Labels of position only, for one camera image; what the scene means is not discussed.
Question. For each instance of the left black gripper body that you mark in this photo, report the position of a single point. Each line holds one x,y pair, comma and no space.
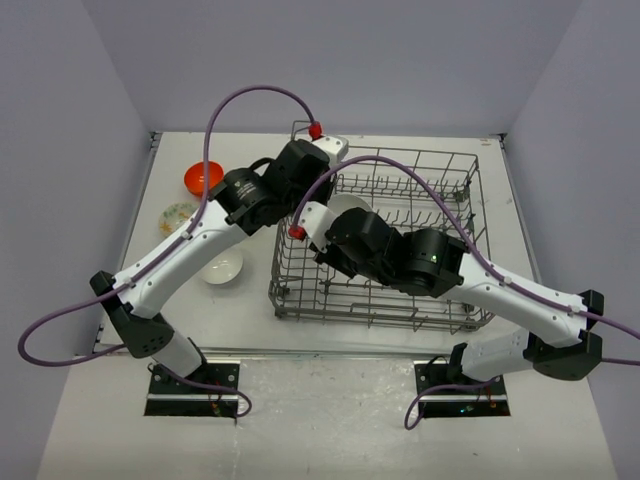
326,188

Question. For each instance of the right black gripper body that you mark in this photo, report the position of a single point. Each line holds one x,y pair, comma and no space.
336,256

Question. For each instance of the white bowl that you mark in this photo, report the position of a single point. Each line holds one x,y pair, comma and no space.
223,268
342,202

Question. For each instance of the orange bowl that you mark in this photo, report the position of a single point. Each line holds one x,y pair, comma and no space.
195,175

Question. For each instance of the white bowl front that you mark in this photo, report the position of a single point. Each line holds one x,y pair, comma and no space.
223,268

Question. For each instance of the floral patterned bowl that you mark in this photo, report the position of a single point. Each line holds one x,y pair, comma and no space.
174,216

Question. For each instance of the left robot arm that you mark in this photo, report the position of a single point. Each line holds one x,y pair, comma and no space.
244,201

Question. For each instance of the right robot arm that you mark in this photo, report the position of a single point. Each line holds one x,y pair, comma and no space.
553,335

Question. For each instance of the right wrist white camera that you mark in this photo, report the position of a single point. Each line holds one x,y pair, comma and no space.
315,220

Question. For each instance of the grey wire dish rack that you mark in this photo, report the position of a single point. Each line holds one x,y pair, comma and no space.
411,189

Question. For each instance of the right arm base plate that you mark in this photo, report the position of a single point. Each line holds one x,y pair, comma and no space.
480,401

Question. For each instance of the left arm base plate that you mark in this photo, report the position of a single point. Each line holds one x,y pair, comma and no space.
167,397

